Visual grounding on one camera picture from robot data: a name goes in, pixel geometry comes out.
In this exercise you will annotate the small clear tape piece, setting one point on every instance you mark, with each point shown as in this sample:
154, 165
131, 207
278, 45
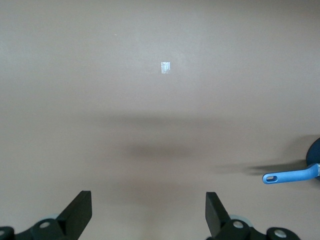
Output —
165, 68

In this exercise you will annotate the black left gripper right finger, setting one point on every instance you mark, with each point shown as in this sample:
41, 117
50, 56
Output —
217, 222

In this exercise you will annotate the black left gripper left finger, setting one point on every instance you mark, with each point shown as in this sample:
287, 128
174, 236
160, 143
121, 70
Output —
72, 220

